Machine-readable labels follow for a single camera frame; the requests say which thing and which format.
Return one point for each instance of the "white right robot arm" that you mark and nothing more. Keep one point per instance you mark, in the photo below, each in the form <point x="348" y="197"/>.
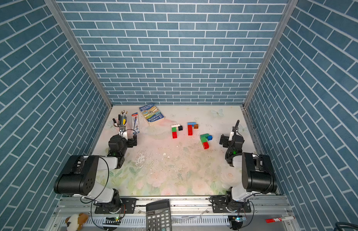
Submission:
<point x="257" y="174"/>

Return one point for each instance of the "blue Treehouse paperback book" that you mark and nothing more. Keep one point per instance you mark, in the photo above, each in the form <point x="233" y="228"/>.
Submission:
<point x="151" y="113"/>

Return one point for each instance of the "aluminium corner post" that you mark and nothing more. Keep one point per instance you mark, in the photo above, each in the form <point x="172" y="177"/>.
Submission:
<point x="271" y="48"/>
<point x="66" y="29"/>

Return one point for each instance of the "plush toy dog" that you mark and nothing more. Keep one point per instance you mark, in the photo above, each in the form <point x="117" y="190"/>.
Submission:
<point x="76" y="221"/>

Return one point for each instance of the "aluminium corner post left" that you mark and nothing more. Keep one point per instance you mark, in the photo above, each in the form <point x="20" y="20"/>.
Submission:
<point x="66" y="29"/>

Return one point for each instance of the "pink metal pencil bucket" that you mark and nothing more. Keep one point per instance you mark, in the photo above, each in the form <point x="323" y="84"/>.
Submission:
<point x="116" y="123"/>

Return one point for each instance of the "green square lego brick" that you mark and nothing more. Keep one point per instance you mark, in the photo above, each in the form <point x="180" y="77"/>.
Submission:
<point x="204" y="139"/>

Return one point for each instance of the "red white marker pen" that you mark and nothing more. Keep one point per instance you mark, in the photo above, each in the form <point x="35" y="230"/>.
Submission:
<point x="279" y="219"/>

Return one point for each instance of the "aluminium corner post right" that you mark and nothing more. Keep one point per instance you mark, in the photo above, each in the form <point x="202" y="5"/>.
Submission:
<point x="271" y="48"/>

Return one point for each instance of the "black calculator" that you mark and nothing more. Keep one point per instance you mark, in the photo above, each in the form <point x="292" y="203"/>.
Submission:
<point x="158" y="216"/>

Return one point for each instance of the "HB pencil box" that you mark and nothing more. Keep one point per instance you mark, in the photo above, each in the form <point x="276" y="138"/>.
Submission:
<point x="135" y="122"/>

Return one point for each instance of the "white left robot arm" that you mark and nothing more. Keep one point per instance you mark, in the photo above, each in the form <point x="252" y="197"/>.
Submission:
<point x="78" y="176"/>

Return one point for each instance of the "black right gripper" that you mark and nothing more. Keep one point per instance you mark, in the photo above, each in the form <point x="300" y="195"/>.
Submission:
<point x="226" y="138"/>

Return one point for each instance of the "green long lego brick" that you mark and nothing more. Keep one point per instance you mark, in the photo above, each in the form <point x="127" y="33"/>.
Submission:
<point x="204" y="136"/>

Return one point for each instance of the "bundle of pencils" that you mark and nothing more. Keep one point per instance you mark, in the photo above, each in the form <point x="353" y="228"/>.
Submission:
<point x="122" y="118"/>

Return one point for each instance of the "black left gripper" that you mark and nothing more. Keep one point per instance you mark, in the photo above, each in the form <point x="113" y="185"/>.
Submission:
<point x="130" y="141"/>

